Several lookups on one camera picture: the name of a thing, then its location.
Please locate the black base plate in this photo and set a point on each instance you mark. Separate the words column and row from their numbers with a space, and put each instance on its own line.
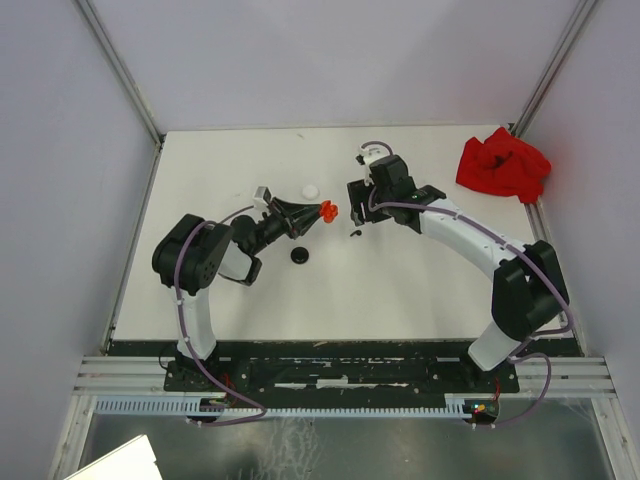
column 258, row 366

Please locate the red cloth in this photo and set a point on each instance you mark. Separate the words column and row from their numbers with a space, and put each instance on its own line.
column 503, row 165

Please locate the orange earbud charging case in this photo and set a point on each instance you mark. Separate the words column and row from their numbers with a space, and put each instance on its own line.
column 328, row 211

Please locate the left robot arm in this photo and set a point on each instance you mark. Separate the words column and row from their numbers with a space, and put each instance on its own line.
column 196, row 251

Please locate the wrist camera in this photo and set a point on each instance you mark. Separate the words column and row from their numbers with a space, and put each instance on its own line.
column 262, row 198
column 367, row 154

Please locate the left aluminium frame post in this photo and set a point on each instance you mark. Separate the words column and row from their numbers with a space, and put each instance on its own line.
column 89, row 12

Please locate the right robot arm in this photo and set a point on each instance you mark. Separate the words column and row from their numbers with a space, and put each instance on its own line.
column 528, row 287

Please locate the right aluminium frame post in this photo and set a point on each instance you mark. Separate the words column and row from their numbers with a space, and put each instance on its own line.
column 572, row 32

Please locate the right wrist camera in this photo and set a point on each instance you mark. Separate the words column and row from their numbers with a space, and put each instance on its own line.
column 367, row 154

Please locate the aluminium front rail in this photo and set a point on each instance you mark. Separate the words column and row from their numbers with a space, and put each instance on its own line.
column 586, row 377

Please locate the black earbud charging case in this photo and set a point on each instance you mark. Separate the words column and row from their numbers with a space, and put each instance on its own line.
column 299, row 255

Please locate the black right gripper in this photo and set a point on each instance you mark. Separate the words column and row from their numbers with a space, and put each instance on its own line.
column 358, row 192

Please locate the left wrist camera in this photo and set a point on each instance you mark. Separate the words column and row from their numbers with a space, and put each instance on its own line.
column 262, row 198

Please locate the aluminium frame post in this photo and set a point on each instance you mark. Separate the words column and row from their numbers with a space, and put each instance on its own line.
column 89, row 12
column 572, row 32

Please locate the white cable duct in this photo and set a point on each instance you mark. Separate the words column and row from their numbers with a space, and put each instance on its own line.
column 209, row 405

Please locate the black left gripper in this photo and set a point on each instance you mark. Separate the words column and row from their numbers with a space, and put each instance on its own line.
column 300, row 226

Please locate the white earbud charging case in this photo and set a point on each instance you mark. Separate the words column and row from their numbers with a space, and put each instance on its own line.
column 310, row 192

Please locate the white paper sheet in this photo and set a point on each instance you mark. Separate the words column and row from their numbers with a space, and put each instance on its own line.
column 134, row 460

